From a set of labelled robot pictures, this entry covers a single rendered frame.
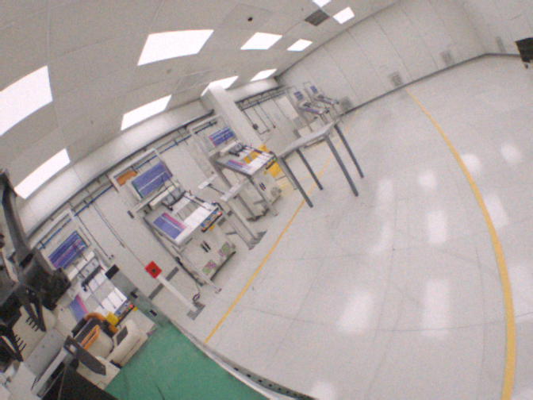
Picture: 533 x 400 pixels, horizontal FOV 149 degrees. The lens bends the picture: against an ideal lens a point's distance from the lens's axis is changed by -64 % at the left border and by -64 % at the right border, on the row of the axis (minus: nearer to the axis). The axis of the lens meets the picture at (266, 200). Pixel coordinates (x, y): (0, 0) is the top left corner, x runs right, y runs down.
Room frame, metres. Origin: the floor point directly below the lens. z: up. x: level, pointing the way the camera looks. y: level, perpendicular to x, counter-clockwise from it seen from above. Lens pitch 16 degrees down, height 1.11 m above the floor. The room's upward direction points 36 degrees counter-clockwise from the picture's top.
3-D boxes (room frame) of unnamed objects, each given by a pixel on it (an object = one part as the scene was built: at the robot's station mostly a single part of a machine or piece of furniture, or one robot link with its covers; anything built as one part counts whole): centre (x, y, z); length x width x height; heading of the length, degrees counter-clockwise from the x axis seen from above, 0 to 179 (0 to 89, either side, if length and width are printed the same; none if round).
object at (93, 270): (1.56, 2.15, 0.66); 1.01 x 0.73 x 1.31; 42
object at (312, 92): (6.99, -3.57, 0.95); 1.36 x 0.82 x 1.90; 42
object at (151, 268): (1.83, 1.43, 0.39); 0.24 x 0.24 x 0.78; 42
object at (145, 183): (2.61, 1.09, 1.52); 0.51 x 0.13 x 0.27; 132
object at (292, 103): (6.03, -2.48, 0.95); 1.36 x 0.82 x 1.90; 42
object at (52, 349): (0.19, 0.82, 0.99); 0.28 x 0.16 x 0.22; 133
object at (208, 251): (2.66, 1.21, 0.31); 0.70 x 0.65 x 0.62; 132
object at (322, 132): (2.30, -0.80, 0.40); 0.70 x 0.45 x 0.80; 41
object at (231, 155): (3.51, 0.01, 0.65); 1.01 x 0.73 x 1.29; 42
